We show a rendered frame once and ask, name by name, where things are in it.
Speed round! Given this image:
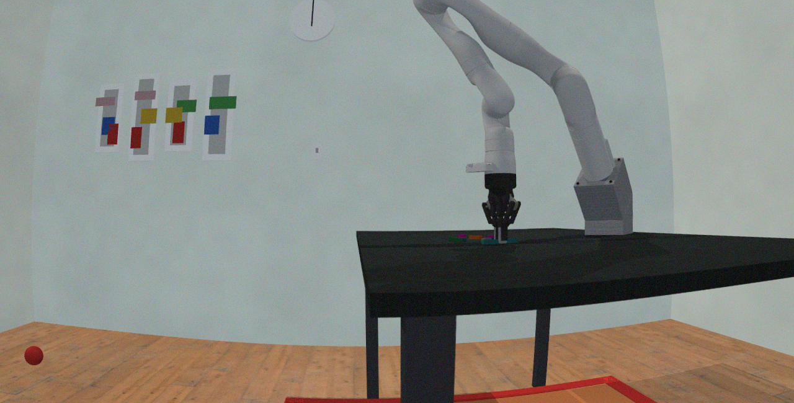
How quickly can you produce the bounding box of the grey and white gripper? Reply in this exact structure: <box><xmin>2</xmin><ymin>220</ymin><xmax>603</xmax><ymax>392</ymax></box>
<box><xmin>482</xmin><ymin>173</ymin><xmax>521</xmax><ymax>244</ymax></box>

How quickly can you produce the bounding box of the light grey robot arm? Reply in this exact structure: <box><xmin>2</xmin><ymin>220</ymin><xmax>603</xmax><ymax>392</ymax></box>
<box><xmin>413</xmin><ymin>0</ymin><xmax>615</xmax><ymax>181</ymax></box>

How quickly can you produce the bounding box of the turquoise rod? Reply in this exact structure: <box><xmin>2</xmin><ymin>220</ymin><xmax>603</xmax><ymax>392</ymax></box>
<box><xmin>482</xmin><ymin>238</ymin><xmax>519</xmax><ymax>245</ymax></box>

